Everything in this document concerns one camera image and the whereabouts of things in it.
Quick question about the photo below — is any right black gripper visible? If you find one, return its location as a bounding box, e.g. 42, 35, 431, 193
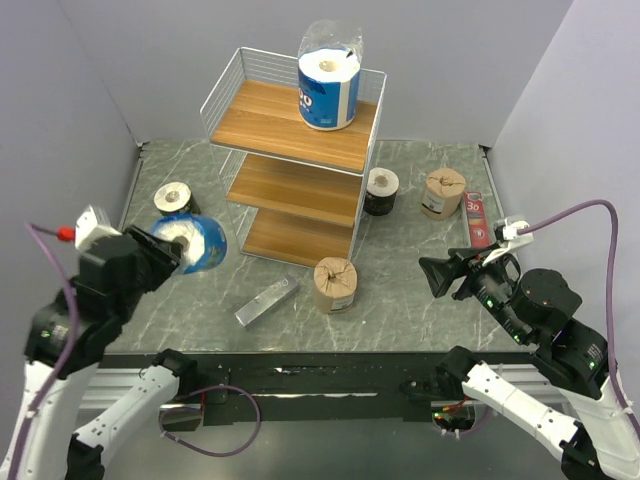
414, 238, 530, 340

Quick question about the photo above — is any blue paper towel roll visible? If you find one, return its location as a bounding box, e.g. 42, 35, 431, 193
150, 214, 227, 275
297, 20, 364, 131

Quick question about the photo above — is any black paper towel roll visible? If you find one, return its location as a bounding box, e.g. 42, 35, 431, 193
364, 167, 399, 216
153, 181, 201, 217

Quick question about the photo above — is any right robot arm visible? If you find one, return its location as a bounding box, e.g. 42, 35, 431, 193
419, 248, 639, 479

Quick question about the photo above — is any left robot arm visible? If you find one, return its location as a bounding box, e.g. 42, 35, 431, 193
1, 226, 198, 479

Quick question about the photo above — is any red toothpaste box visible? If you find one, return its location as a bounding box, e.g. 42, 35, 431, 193
462, 191, 491, 248

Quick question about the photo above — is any brown paper roll back right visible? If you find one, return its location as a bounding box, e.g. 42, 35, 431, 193
420, 168, 466, 220

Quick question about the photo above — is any brown paper roll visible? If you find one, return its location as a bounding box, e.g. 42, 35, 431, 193
312, 257, 358, 314
420, 168, 466, 220

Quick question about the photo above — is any brown paper roll front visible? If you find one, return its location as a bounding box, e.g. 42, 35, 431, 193
312, 257, 358, 314

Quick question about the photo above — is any silver toothpaste box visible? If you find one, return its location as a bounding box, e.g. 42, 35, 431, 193
234, 274, 300, 327

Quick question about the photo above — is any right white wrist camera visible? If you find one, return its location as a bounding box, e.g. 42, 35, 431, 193
482, 215, 534, 266

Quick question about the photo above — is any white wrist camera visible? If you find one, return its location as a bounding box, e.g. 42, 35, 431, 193
54, 205, 121, 251
482, 215, 534, 266

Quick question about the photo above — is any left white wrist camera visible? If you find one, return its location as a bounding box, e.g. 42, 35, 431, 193
54, 205, 121, 251

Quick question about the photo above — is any white wire wooden shelf rack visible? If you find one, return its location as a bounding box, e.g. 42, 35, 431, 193
200, 47, 387, 267

